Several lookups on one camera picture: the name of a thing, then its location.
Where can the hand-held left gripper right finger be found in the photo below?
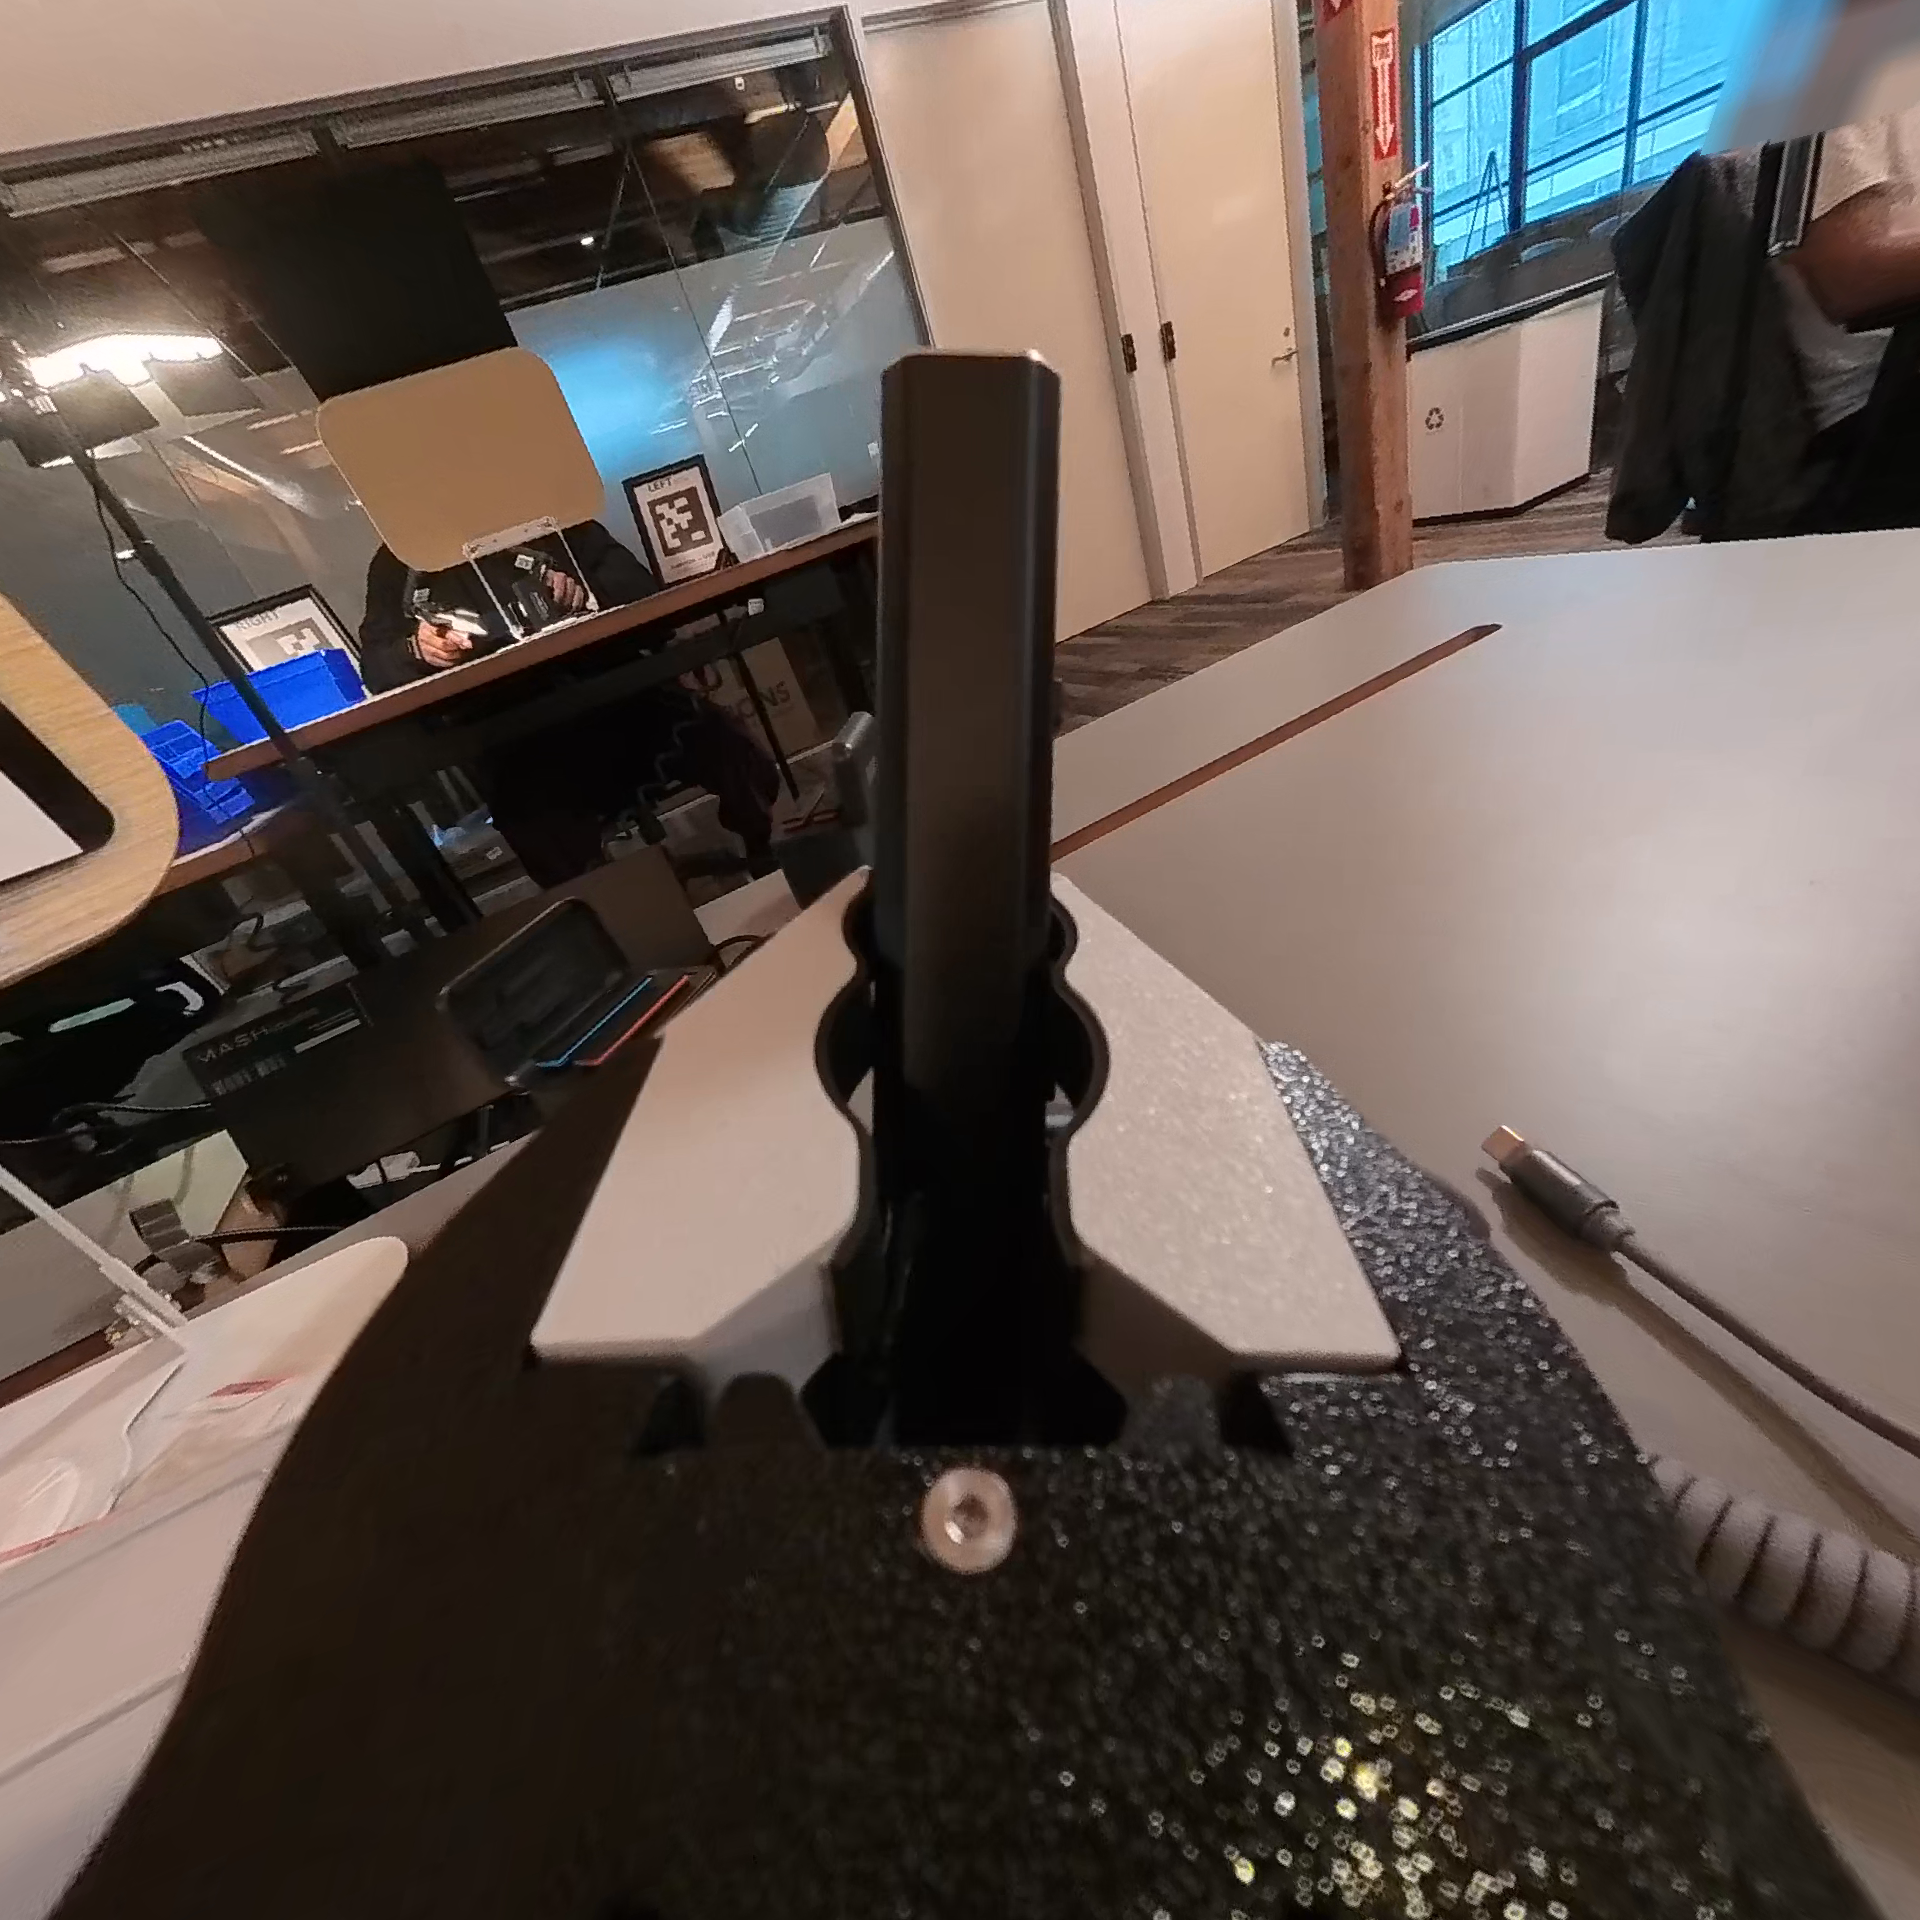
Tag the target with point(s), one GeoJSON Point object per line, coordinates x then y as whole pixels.
{"type": "Point", "coordinates": [1230, 1214]}

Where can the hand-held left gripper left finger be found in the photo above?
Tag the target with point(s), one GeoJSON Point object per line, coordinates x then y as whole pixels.
{"type": "Point", "coordinates": [690, 1200]}

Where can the large black usb hub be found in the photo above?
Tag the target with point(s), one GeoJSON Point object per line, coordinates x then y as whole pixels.
{"type": "Point", "coordinates": [961, 676]}

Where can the black device with display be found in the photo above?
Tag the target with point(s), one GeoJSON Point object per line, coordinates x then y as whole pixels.
{"type": "Point", "coordinates": [523, 975]}

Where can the black printed carton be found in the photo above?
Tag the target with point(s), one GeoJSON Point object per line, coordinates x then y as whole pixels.
{"type": "Point", "coordinates": [277, 1044]}

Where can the cardboard box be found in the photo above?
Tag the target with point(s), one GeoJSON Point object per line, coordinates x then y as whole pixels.
{"type": "Point", "coordinates": [763, 692]}

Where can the small blue bin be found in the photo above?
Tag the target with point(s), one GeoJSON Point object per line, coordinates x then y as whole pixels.
{"type": "Point", "coordinates": [283, 704]}

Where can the small clear acrylic stand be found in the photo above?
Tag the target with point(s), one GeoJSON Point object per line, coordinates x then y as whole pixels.
{"type": "Point", "coordinates": [517, 578]}

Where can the blue plastic basket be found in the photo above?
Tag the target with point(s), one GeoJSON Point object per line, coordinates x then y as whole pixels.
{"type": "Point", "coordinates": [181, 764]}

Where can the fiducial marker sign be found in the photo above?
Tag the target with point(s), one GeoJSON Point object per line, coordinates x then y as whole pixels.
{"type": "Point", "coordinates": [283, 639]}
{"type": "Point", "coordinates": [674, 518]}

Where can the wooden framed sign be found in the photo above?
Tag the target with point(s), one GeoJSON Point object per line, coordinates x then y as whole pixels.
{"type": "Point", "coordinates": [105, 839]}

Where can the clear plastic container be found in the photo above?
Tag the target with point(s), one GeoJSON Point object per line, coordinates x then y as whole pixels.
{"type": "Point", "coordinates": [779, 511]}

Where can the beige door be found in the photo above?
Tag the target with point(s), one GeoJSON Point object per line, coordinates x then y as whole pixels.
{"type": "Point", "coordinates": [1215, 271]}
{"type": "Point", "coordinates": [1019, 300]}

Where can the fire extinguisher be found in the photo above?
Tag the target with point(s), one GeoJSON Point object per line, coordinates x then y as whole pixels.
{"type": "Point", "coordinates": [1397, 254]}

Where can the dark hanging jacket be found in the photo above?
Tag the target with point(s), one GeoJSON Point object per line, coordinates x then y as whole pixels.
{"type": "Point", "coordinates": [1710, 359]}

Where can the paned window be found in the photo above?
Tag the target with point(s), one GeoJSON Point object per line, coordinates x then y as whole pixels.
{"type": "Point", "coordinates": [1575, 135]}

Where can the wooden post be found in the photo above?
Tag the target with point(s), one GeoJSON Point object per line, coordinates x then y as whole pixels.
{"type": "Point", "coordinates": [1365, 422]}

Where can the black wall monitor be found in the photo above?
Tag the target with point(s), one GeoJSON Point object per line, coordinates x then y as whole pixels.
{"type": "Point", "coordinates": [359, 284]}

